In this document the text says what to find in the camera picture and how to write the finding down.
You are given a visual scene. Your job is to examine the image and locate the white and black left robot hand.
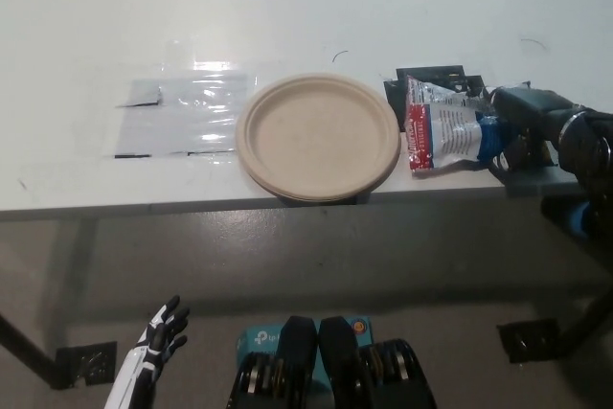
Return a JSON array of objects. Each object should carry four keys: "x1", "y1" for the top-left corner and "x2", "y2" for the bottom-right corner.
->
[{"x1": 103, "y1": 294, "x2": 192, "y2": 409}]

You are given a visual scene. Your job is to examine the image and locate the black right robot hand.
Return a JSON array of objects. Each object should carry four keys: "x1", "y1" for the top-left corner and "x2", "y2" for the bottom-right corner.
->
[{"x1": 483, "y1": 85, "x2": 583, "y2": 178}]

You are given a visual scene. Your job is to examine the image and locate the sunflower seed bag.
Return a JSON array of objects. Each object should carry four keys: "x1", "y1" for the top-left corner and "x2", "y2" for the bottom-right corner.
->
[{"x1": 404, "y1": 74, "x2": 513, "y2": 179}]

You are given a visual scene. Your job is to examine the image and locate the black robot body blocks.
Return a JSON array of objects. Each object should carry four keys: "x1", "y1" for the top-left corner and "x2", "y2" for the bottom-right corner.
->
[{"x1": 224, "y1": 315, "x2": 437, "y2": 409}]

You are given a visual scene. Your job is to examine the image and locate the beige paper plate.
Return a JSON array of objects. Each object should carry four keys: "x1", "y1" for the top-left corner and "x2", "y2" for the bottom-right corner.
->
[{"x1": 234, "y1": 72, "x2": 402, "y2": 202}]

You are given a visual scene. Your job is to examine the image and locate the black floor tape patch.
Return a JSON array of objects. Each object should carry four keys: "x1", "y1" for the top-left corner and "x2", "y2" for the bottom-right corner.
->
[
  {"x1": 496, "y1": 318, "x2": 560, "y2": 365},
  {"x1": 55, "y1": 340, "x2": 119, "y2": 387}
]

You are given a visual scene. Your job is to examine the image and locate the black and blue object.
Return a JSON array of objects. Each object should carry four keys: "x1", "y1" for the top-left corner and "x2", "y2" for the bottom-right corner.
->
[{"x1": 540, "y1": 197, "x2": 591, "y2": 240}]

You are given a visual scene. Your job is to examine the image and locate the teal TP-Link box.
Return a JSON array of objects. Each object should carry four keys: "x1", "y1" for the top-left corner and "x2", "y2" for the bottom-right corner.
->
[{"x1": 235, "y1": 316, "x2": 375, "y2": 394}]

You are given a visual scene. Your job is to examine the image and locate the black tape patch on table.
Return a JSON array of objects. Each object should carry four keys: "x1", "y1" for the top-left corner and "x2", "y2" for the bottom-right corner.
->
[{"x1": 382, "y1": 63, "x2": 486, "y2": 118}]

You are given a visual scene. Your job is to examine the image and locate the clear plastic sheet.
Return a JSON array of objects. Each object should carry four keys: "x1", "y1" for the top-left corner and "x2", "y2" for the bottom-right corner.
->
[{"x1": 113, "y1": 72, "x2": 260, "y2": 159}]

